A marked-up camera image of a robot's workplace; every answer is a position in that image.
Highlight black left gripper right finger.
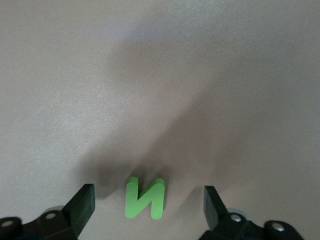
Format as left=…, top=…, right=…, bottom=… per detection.
left=199, top=185, right=305, bottom=240

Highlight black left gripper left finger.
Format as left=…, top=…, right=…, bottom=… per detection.
left=0, top=184, right=96, bottom=240

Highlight green foam letter N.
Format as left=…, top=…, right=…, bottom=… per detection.
left=124, top=176, right=166, bottom=220

